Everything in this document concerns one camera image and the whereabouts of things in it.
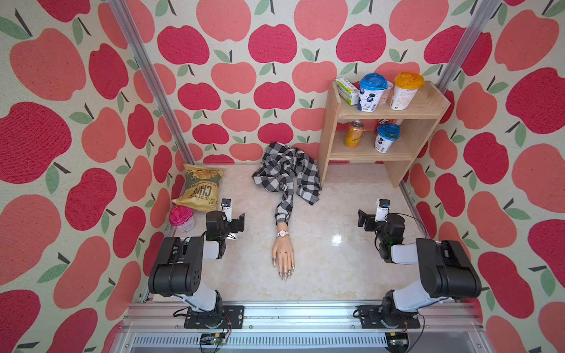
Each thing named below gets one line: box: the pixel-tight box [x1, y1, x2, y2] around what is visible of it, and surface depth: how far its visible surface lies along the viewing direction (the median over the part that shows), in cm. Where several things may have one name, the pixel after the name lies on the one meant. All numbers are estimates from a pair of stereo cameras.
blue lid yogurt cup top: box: [357, 72, 389, 113], surface depth 76 cm
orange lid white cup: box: [389, 71, 425, 111], surface depth 77 cm
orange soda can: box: [345, 119, 364, 149], surface depth 95 cm
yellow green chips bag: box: [172, 163, 226, 212], surface depth 105 cm
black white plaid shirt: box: [251, 142, 322, 226], surface depth 113 cm
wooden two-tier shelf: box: [317, 80, 451, 188], surface depth 93 cm
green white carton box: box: [335, 77, 360, 106], surface depth 85 cm
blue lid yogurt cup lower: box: [375, 122, 401, 154], surface depth 93 cm
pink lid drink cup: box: [169, 205, 196, 233], surface depth 91 cm
